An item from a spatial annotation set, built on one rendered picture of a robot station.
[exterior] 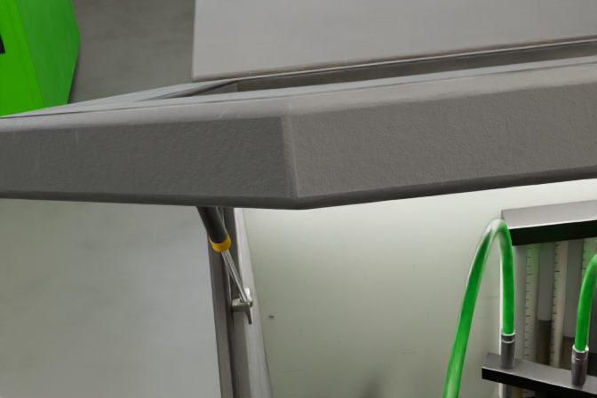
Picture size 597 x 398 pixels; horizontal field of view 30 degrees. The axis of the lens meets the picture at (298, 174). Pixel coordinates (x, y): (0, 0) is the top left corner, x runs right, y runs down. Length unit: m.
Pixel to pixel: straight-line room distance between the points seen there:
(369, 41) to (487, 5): 0.16
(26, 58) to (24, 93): 0.13
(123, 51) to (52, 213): 1.05
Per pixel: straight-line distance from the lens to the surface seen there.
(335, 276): 1.43
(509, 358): 1.45
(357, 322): 1.49
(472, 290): 1.09
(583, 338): 1.39
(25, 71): 3.71
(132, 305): 3.30
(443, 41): 1.32
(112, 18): 4.85
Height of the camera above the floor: 2.15
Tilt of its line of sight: 36 degrees down
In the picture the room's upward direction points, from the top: 7 degrees counter-clockwise
